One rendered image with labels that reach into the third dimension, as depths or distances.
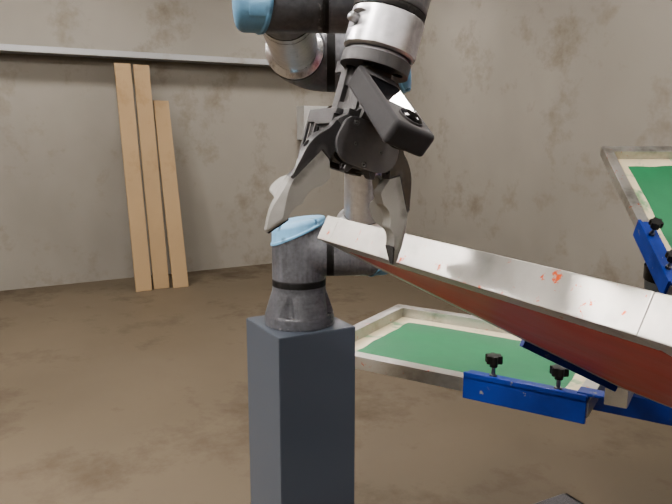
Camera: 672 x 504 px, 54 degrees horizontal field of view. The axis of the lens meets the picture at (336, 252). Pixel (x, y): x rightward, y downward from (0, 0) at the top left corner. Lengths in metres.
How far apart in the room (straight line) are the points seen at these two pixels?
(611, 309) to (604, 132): 5.90
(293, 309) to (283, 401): 0.19
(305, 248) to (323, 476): 0.50
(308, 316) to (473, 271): 0.73
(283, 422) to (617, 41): 5.48
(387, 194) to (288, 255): 0.71
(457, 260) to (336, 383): 0.77
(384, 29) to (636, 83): 5.67
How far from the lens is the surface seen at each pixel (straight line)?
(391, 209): 0.68
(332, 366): 1.42
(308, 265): 1.37
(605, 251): 6.48
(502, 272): 0.66
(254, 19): 0.79
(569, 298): 0.60
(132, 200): 7.17
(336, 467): 1.52
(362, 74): 0.66
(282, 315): 1.39
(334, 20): 0.79
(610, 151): 2.83
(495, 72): 7.48
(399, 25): 0.67
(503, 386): 1.71
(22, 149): 7.56
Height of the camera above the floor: 1.60
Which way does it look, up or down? 10 degrees down
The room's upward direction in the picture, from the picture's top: straight up
